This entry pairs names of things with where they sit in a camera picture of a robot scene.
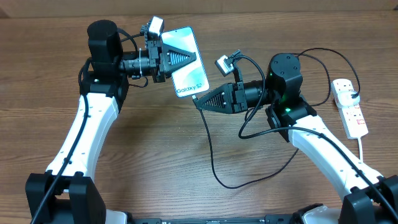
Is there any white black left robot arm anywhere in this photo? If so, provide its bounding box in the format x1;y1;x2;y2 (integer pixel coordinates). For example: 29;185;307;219
25;16;208;223

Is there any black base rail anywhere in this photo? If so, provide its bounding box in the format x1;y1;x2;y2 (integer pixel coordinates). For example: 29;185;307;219
127;213;292;224

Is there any white power strip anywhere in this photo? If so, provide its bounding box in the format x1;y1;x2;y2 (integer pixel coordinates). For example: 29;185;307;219
331;78;368;139

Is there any black USB charging cable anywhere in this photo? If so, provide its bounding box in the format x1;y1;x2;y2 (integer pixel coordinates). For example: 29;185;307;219
191;47;361;190

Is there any white charger plug adapter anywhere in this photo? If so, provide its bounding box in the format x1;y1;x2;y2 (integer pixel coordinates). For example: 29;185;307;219
336;91;360;108

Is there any blue Galaxy smartphone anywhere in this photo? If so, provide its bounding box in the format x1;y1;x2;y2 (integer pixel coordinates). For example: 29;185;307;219
161;26;210;98

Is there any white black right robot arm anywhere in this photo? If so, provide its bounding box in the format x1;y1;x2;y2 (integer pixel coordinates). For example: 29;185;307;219
193;52;397;223

